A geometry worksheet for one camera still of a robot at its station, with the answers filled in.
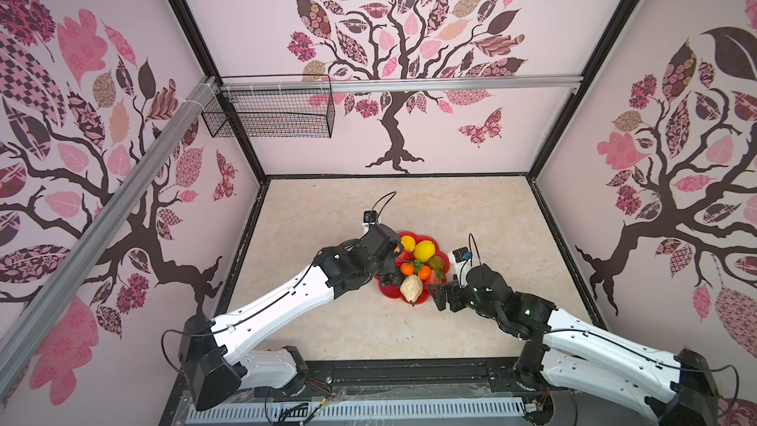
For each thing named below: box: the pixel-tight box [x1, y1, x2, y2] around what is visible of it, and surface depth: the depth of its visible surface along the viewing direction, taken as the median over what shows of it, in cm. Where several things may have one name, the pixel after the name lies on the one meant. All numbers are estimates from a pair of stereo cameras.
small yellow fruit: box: [400, 234, 416, 252], surface depth 96 cm
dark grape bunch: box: [381, 272, 407, 287], surface depth 86 cm
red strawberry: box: [427, 269, 448, 285], surface depth 87 cm
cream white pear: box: [400, 274, 424, 307], surface depth 85 cm
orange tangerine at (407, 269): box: [400, 262, 415, 277], surface depth 87 cm
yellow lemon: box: [413, 239, 436, 263], surface depth 94 cm
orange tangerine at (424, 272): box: [417, 265, 431, 281], surface depth 87 cm
